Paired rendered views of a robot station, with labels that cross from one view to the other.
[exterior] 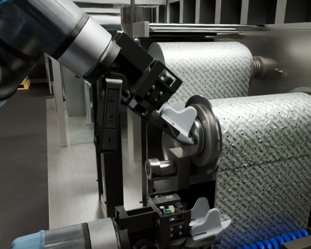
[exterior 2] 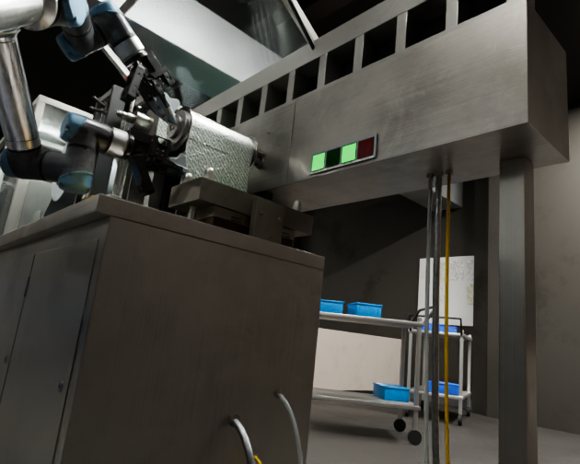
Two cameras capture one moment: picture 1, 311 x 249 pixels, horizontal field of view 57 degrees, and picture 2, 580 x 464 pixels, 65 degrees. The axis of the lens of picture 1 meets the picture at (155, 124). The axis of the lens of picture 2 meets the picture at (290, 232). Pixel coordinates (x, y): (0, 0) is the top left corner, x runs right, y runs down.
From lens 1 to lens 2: 1.16 m
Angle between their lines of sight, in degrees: 37
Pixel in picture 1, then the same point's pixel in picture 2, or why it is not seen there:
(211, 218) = (181, 158)
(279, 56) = not seen: hidden behind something
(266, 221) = not seen: hidden behind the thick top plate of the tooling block
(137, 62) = (154, 64)
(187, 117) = (174, 102)
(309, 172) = (243, 173)
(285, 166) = (228, 159)
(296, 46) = (245, 132)
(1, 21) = (99, 18)
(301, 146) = (237, 152)
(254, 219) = not seen: hidden behind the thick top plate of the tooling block
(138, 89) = (153, 74)
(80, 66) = (128, 51)
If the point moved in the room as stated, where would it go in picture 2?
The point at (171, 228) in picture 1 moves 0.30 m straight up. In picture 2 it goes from (157, 148) to (176, 52)
